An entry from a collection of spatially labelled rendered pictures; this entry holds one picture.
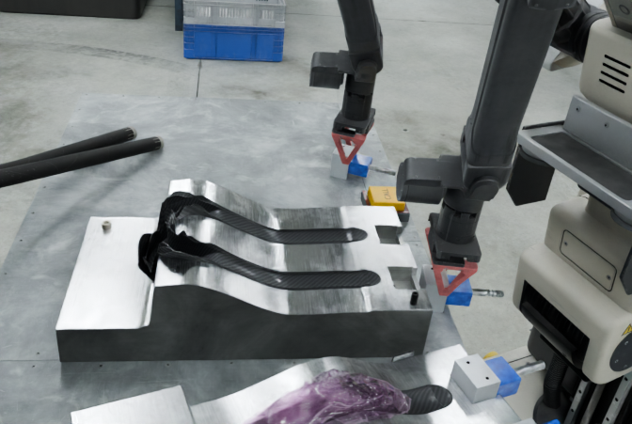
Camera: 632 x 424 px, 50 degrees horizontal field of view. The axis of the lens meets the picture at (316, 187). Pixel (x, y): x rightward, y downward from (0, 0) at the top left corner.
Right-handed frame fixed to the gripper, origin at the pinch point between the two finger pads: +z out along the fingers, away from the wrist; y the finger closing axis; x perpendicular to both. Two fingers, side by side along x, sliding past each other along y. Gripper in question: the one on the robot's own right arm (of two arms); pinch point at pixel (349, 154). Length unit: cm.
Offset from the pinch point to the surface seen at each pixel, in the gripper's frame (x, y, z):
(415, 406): 24, 61, -1
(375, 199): 8.7, 13.6, 0.6
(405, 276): 18.1, 38.7, -2.9
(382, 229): 12.4, 29.4, -3.8
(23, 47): -237, -202, 89
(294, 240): 0.1, 37.5, -3.3
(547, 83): 66, -308, 83
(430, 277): 21.7, 35.3, -1.3
